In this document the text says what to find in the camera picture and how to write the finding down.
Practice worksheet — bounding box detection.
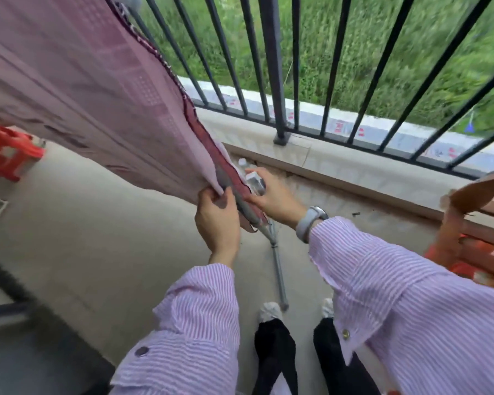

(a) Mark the orange wooden chair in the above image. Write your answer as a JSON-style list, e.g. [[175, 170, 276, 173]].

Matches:
[[424, 170, 494, 291]]

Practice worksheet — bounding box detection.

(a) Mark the person's right hand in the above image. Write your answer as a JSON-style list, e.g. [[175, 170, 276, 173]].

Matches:
[[245, 167, 308, 229]]

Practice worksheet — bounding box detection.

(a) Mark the person's left leg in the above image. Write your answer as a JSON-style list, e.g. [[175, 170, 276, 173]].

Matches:
[[252, 318, 299, 395]]

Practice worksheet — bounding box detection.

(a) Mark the grey metal pole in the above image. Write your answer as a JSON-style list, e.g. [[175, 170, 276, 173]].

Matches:
[[216, 168, 290, 312]]

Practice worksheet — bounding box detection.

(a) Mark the person's left white shoe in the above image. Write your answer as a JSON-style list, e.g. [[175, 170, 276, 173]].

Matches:
[[258, 302, 284, 324]]

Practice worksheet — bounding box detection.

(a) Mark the black metal railing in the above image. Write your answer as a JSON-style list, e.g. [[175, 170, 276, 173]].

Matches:
[[107, 0, 494, 181]]

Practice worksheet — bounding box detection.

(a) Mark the person's leg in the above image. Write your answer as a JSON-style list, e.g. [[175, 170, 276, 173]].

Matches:
[[252, 318, 299, 395], [313, 318, 382, 395]]

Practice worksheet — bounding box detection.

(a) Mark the small white grey clip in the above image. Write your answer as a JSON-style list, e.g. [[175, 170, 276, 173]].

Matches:
[[245, 170, 267, 196]]

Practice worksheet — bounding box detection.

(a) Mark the pink checked cloth sheet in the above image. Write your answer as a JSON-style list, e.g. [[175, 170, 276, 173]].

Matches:
[[0, 0, 269, 233]]

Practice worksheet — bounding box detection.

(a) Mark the person's left hand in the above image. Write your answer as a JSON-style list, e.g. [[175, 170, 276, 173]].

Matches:
[[195, 187, 242, 266]]

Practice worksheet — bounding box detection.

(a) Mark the person's left forearm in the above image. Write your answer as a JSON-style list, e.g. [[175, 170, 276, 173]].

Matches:
[[109, 263, 242, 395]]

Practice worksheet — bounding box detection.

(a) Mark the red plastic stool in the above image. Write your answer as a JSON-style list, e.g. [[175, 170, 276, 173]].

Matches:
[[0, 121, 46, 182]]

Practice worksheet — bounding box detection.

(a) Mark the person's right forearm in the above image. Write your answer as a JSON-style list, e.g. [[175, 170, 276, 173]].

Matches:
[[308, 216, 494, 395]]

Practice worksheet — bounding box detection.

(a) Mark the white wristwatch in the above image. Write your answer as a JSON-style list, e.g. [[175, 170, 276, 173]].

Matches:
[[295, 205, 330, 244]]

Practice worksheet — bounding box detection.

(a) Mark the person's right leg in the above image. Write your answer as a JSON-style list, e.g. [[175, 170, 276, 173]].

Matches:
[[313, 318, 382, 395]]

